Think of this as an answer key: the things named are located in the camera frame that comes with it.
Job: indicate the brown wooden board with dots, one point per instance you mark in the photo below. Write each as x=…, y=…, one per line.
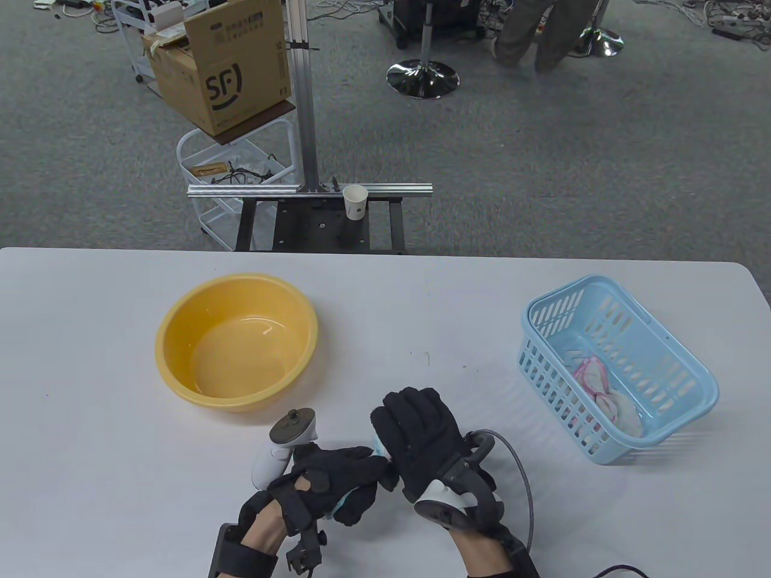
x=259, y=120

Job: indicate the person's right forearm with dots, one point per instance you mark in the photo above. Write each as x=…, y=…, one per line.
x=482, y=554

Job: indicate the black metal stand base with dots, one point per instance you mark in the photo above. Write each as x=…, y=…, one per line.
x=313, y=226

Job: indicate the person's right hand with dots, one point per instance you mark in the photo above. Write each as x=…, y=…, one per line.
x=415, y=427

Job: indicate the black equipment case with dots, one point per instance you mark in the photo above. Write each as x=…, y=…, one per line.
x=446, y=15

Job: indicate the chrome stool base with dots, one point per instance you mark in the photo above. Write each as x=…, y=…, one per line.
x=421, y=78
x=608, y=43

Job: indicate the black power strip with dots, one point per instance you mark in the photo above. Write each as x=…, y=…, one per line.
x=729, y=31

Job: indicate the black hand controller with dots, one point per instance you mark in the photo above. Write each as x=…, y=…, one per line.
x=292, y=424
x=458, y=500

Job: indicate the black right hand controller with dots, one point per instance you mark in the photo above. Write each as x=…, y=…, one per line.
x=458, y=500

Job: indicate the pink-trimmed white dish cloth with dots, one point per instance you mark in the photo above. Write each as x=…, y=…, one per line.
x=593, y=376

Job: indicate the person's left forearm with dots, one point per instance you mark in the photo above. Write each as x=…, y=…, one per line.
x=265, y=533

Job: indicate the light blue plastic basket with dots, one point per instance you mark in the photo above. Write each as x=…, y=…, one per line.
x=692, y=376

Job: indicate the small brown box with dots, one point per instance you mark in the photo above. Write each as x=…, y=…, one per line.
x=211, y=168

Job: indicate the aluminium profile frame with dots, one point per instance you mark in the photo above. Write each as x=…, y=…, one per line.
x=304, y=90

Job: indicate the brown cardboard box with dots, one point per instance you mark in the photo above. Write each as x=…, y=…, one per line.
x=229, y=60

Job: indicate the black left hand controller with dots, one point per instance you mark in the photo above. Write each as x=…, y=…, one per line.
x=292, y=424

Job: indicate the black left glove sensor box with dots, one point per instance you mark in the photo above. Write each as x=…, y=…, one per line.
x=304, y=554

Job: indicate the blue-trimmed white dish cloth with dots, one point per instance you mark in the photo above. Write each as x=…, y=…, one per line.
x=626, y=415
x=380, y=451

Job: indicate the white paper cup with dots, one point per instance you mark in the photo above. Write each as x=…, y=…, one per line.
x=355, y=201

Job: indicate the person's left hand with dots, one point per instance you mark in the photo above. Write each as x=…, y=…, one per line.
x=337, y=475

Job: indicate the white metal trolley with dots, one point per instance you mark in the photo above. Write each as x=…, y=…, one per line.
x=118, y=18

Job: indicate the yellow plastic basin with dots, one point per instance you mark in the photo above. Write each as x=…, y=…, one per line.
x=181, y=325

